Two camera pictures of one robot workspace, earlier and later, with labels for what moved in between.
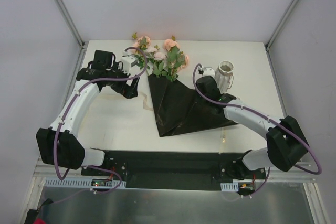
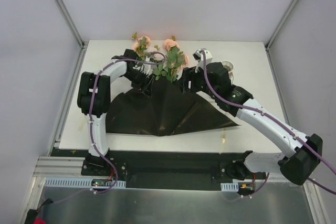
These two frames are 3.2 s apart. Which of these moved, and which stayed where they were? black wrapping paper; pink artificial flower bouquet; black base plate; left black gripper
Moved: left black gripper; black wrapping paper
Stayed: black base plate; pink artificial flower bouquet
